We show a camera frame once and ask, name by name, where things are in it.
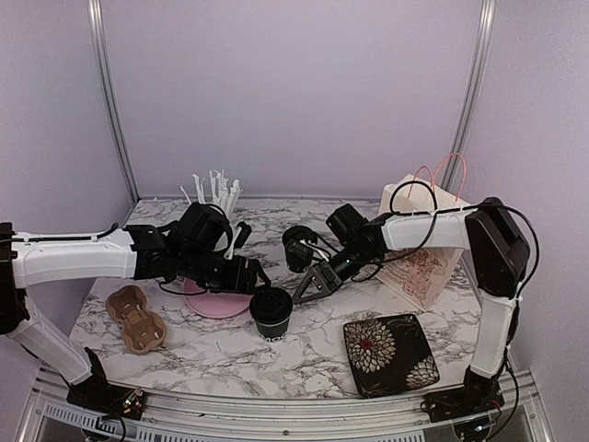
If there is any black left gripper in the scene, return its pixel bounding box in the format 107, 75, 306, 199
178, 246, 271, 295

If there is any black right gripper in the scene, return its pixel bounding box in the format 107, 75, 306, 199
293, 243, 376, 304

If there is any black plastic cup lid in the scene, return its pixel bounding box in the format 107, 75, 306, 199
249, 287, 294, 324

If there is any black paper coffee cup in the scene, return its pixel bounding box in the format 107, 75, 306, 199
282, 226, 318, 273

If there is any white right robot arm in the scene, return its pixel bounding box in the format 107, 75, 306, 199
294, 197, 539, 413

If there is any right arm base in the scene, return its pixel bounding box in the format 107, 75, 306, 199
420, 366, 505, 423

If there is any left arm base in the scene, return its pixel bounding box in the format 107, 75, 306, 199
66, 347, 147, 421

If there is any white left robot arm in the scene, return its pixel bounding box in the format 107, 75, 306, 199
1, 203, 271, 410

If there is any pink round plate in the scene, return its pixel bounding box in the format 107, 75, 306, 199
184, 292, 252, 320

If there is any black floral square plate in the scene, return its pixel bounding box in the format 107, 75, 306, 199
343, 314, 440, 399

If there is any white wrapped straws bundle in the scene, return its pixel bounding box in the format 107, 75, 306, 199
179, 169, 243, 218

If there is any cream bear paper bag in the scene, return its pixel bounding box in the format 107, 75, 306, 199
376, 153, 468, 311

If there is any brown cardboard cup carrier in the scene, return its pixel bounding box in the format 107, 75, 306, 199
106, 285, 167, 355

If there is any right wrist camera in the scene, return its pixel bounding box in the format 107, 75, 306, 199
285, 239, 331, 268

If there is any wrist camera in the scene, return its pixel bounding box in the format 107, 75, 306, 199
225, 221, 252, 260
285, 239, 331, 268

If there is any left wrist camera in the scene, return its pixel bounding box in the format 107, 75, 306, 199
225, 221, 252, 260

